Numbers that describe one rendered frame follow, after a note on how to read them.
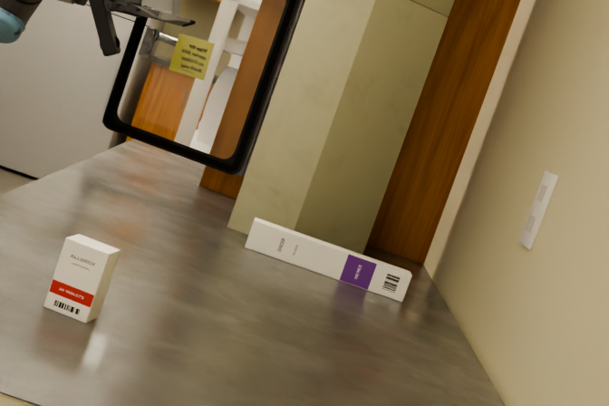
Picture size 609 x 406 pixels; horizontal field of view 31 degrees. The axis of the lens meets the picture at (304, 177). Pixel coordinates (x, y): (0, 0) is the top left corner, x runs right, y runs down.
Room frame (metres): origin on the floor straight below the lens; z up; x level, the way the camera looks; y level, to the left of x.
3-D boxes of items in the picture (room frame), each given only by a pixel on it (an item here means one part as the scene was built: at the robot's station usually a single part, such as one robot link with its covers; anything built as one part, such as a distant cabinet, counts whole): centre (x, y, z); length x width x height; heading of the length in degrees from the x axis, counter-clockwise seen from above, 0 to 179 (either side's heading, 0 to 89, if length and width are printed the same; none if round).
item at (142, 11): (1.93, 0.38, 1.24); 0.09 x 0.05 x 0.02; 74
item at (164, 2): (1.92, 0.33, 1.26); 0.09 x 0.03 x 0.06; 74
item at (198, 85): (2.16, 0.27, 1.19); 0.30 x 0.01 x 0.40; 82
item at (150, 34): (2.16, 0.38, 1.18); 0.02 x 0.02 x 0.06; 82
